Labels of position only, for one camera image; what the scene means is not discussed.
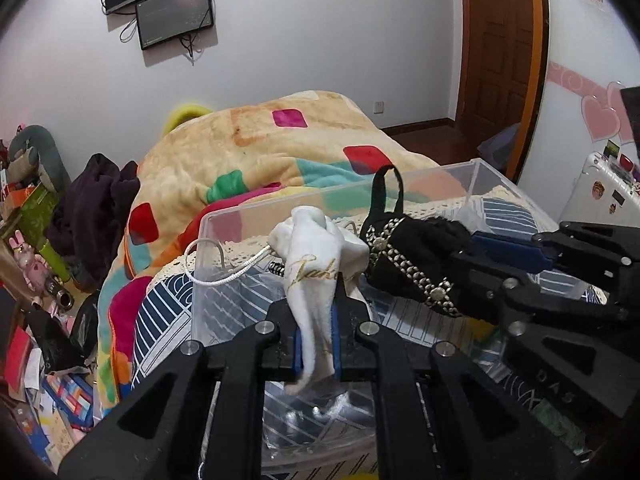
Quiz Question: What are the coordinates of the clear plastic storage box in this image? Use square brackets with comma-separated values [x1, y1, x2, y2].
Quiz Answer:
[188, 157, 609, 474]

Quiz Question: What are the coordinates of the yellow plush behind blanket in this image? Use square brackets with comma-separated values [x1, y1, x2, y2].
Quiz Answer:
[162, 104, 212, 136]

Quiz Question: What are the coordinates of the small black wall monitor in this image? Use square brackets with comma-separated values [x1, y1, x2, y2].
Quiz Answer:
[134, 0, 214, 50]

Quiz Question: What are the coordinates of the green cardboard box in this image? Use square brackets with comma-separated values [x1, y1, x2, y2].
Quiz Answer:
[1, 184, 70, 283]

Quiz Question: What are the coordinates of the colourful patchwork fleece blanket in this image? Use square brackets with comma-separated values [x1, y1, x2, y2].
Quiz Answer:
[96, 90, 436, 413]

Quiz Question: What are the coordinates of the grey green plush toy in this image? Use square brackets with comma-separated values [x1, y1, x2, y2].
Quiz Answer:
[6, 125, 70, 194]

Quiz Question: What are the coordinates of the white drawstring pouch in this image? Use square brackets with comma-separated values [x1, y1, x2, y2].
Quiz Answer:
[183, 204, 371, 396]

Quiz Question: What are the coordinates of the dark purple garment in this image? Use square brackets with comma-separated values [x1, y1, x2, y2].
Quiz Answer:
[44, 154, 140, 290]

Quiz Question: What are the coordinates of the brown wooden door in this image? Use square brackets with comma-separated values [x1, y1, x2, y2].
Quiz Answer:
[456, 0, 549, 181]

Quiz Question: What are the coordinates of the blue white patterned tablecloth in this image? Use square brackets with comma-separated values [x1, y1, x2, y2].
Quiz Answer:
[130, 194, 609, 476]

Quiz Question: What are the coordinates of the black studded pouch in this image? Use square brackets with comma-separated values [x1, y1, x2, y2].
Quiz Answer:
[359, 165, 472, 318]

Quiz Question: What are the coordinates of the pink bunny plush toy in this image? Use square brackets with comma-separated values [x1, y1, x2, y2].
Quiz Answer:
[9, 230, 51, 295]

